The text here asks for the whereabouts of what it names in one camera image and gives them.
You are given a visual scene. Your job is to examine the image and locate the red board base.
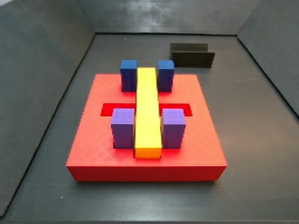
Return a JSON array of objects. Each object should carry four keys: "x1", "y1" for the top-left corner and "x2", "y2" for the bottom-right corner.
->
[{"x1": 67, "y1": 74, "x2": 227, "y2": 182}]

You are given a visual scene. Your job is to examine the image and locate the purple block right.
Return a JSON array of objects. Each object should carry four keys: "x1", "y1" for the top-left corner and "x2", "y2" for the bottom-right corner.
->
[{"x1": 162, "y1": 108, "x2": 186, "y2": 149}]

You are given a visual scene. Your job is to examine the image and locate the purple block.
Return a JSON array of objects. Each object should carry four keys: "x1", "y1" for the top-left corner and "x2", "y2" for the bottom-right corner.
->
[
  {"x1": 111, "y1": 108, "x2": 135, "y2": 149},
  {"x1": 162, "y1": 108, "x2": 186, "y2": 149}
]

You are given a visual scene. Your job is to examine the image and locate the purple block left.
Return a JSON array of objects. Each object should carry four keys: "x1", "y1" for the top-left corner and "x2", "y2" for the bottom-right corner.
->
[{"x1": 111, "y1": 108, "x2": 135, "y2": 149}]

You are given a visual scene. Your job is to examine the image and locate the yellow long block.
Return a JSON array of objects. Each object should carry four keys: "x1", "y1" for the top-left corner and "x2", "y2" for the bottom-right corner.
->
[{"x1": 135, "y1": 67, "x2": 163, "y2": 158}]

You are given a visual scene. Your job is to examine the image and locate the blue block right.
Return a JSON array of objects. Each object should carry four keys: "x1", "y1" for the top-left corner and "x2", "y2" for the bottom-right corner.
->
[{"x1": 158, "y1": 60, "x2": 174, "y2": 92}]

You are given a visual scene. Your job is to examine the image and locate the blue block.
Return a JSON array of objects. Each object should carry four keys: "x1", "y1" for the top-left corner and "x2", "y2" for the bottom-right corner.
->
[
  {"x1": 158, "y1": 60, "x2": 174, "y2": 92},
  {"x1": 120, "y1": 60, "x2": 138, "y2": 92}
]

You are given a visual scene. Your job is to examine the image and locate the blue block left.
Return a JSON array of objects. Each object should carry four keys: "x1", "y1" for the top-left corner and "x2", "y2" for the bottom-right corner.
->
[{"x1": 120, "y1": 60, "x2": 138, "y2": 92}]

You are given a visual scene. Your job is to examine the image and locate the black angle bracket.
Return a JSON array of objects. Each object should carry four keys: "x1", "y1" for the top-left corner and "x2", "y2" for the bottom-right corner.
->
[{"x1": 170, "y1": 43, "x2": 215, "y2": 68}]

